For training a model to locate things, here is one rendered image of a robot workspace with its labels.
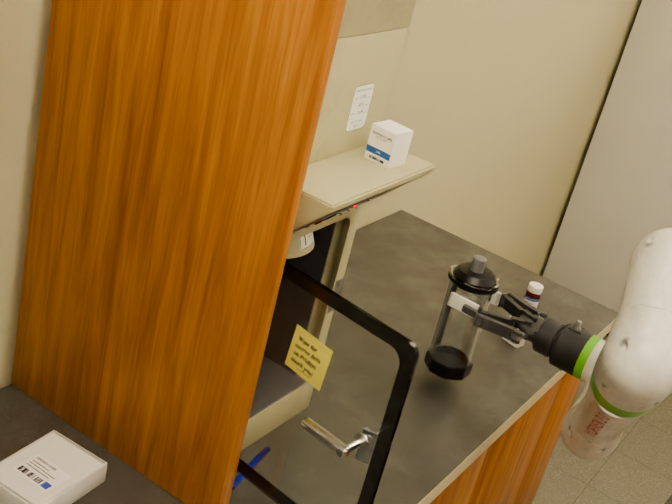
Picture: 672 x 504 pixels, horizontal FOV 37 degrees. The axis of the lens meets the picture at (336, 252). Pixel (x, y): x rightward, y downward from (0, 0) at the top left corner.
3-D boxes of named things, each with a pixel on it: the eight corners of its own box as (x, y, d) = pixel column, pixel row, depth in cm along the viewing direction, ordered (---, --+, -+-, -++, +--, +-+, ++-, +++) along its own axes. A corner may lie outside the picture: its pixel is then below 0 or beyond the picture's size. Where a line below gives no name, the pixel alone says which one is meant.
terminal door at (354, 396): (221, 454, 173) (267, 249, 156) (354, 562, 157) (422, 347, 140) (218, 456, 173) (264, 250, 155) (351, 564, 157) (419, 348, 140)
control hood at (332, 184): (256, 235, 155) (269, 175, 150) (367, 191, 181) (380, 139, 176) (316, 267, 150) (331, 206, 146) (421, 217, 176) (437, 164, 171)
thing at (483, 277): (442, 282, 209) (450, 253, 206) (463, 270, 216) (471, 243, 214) (481, 301, 205) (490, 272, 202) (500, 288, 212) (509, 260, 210)
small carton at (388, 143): (363, 157, 167) (372, 123, 164) (381, 152, 170) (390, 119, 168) (387, 169, 164) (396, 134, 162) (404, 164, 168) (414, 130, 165)
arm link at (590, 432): (673, 373, 165) (612, 337, 168) (640, 431, 162) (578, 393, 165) (625, 428, 198) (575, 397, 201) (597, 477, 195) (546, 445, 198)
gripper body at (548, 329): (572, 319, 205) (531, 299, 209) (556, 332, 198) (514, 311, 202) (559, 350, 208) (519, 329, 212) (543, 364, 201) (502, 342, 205)
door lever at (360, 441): (320, 418, 155) (323, 404, 154) (366, 452, 150) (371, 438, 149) (296, 430, 151) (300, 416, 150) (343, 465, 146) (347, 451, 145)
